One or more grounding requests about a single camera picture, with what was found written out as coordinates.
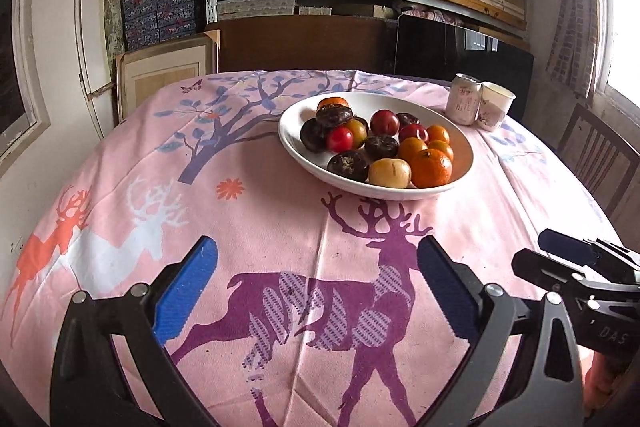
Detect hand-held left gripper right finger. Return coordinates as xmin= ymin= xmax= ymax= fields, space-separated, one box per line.
xmin=416 ymin=235 xmax=586 ymax=427

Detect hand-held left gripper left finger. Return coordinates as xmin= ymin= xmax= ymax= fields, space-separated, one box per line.
xmin=50 ymin=234 xmax=221 ymax=427

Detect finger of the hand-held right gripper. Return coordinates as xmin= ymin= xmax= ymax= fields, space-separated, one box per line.
xmin=511 ymin=248 xmax=640 ymax=303
xmin=538 ymin=228 xmax=640 ymax=280

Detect yellow round fruit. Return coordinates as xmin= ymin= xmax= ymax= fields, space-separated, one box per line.
xmin=368 ymin=158 xmax=412 ymax=188

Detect red plum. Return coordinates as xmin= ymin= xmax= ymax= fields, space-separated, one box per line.
xmin=371 ymin=109 xmax=401 ymax=138
xmin=326 ymin=126 xmax=355 ymax=154
xmin=398 ymin=123 xmax=430 ymax=145

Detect white oval plate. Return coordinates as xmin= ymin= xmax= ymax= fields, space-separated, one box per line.
xmin=278 ymin=93 xmax=474 ymax=202

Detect dark wooden chair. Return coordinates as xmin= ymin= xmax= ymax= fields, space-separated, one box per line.
xmin=557 ymin=103 xmax=640 ymax=218

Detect pink printed tablecloth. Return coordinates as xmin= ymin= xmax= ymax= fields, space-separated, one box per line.
xmin=0 ymin=69 xmax=626 ymax=427

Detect white paper cup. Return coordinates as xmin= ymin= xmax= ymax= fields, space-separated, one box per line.
xmin=477 ymin=82 xmax=516 ymax=132

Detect black flat screen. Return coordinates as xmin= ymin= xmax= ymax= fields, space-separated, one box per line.
xmin=395 ymin=14 xmax=533 ymax=118

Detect brick pattern curtain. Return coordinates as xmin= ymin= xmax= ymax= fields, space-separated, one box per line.
xmin=547 ymin=0 xmax=601 ymax=98

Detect bright side window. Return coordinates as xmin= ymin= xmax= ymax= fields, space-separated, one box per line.
xmin=582 ymin=0 xmax=640 ymax=108

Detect white framed window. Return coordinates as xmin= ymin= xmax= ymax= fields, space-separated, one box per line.
xmin=0 ymin=0 xmax=51 ymax=162

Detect pink cloth bundle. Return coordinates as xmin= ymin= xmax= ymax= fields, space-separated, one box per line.
xmin=400 ymin=7 xmax=463 ymax=25

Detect brown wooden panel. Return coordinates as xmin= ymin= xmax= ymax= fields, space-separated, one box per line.
xmin=217 ymin=16 xmax=398 ymax=75

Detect white curved strip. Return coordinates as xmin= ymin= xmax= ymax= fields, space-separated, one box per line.
xmin=75 ymin=0 xmax=107 ymax=138

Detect stack of blue patterned boxes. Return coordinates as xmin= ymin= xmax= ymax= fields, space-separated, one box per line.
xmin=120 ymin=0 xmax=198 ymax=50

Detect white flat boxes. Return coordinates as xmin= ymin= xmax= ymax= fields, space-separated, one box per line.
xmin=216 ymin=0 xmax=297 ymax=20

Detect green marbled slab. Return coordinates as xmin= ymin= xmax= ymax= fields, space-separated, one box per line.
xmin=102 ymin=0 xmax=123 ymax=58

